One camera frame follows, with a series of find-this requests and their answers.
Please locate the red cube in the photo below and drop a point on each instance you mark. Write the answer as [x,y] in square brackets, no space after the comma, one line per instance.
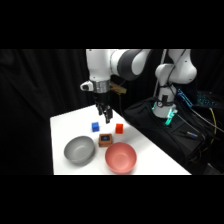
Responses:
[119,128]

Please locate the green base light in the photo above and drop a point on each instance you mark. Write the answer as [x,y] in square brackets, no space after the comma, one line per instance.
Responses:
[170,117]

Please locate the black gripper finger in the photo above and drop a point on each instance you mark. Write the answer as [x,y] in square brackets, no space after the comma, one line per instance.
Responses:
[108,115]
[100,110]

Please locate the teal lit electronics box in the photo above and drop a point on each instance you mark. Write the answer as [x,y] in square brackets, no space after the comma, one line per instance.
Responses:
[205,99]

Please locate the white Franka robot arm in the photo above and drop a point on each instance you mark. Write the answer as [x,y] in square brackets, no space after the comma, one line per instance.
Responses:
[100,65]

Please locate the blue metal frame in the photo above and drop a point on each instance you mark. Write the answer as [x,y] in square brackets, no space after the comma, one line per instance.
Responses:
[184,96]

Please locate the pink bowl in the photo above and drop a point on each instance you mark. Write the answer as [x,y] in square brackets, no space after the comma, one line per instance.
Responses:
[120,158]

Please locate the black curtain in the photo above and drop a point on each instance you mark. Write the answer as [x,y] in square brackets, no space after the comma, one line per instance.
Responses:
[33,86]

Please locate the black covered robot stand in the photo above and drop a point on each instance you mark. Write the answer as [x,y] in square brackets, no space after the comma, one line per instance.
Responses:
[166,140]

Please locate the grey bowl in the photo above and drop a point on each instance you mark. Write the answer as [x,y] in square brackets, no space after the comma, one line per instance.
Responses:
[79,150]

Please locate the small black blue device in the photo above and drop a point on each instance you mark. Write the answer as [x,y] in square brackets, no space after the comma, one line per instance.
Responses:
[190,134]

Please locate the wooden block with blue face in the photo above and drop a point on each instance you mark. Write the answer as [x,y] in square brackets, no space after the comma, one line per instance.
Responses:
[105,140]

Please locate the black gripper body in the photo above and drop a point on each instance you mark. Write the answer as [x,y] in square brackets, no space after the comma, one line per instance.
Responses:
[102,98]

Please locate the blue cube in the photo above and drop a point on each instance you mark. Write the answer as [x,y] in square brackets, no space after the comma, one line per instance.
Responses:
[95,126]

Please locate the tan wrist camera mount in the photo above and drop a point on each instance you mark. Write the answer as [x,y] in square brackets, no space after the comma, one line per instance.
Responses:
[118,88]

